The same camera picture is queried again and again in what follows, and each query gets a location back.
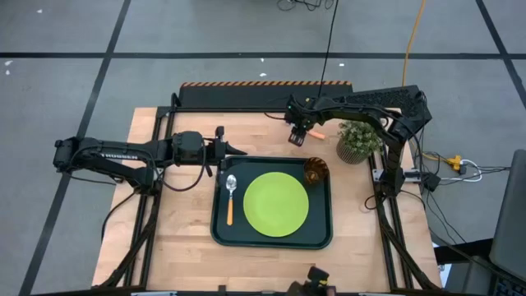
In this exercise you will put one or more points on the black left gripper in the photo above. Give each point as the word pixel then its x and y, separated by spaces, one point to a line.
pixel 213 150

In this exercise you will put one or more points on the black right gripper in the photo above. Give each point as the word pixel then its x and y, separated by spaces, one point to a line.
pixel 296 113

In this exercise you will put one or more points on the amber faceted glass cup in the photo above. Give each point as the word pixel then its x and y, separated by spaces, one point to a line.
pixel 315 169

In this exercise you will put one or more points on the lime green round plate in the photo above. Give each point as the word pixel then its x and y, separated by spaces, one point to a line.
pixel 275 204

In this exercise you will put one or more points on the dark green plastic tray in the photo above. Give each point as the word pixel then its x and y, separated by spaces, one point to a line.
pixel 224 236

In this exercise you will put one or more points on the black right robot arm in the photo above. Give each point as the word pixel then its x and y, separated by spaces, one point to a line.
pixel 361 110

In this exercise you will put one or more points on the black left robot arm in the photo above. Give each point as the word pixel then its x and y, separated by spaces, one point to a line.
pixel 119 154

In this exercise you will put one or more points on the black box with hazard stripe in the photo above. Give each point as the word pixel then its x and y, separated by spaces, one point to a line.
pixel 246 96

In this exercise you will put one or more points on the small plant in striped pot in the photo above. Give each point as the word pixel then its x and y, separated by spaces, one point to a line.
pixel 357 141

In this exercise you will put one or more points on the black perforated computer case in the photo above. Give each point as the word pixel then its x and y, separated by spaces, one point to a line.
pixel 390 96

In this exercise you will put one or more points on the black object with yellow label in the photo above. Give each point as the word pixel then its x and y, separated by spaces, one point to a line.
pixel 317 274

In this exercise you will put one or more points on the black table edge clamp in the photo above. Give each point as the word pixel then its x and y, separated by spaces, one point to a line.
pixel 222 289

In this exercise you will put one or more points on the yellow power plug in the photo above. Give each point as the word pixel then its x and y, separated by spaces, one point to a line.
pixel 455 162

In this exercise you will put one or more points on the black aluminium table frame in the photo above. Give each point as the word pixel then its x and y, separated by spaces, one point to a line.
pixel 230 109

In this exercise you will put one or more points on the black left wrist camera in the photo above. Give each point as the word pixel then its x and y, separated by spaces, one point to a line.
pixel 187 146

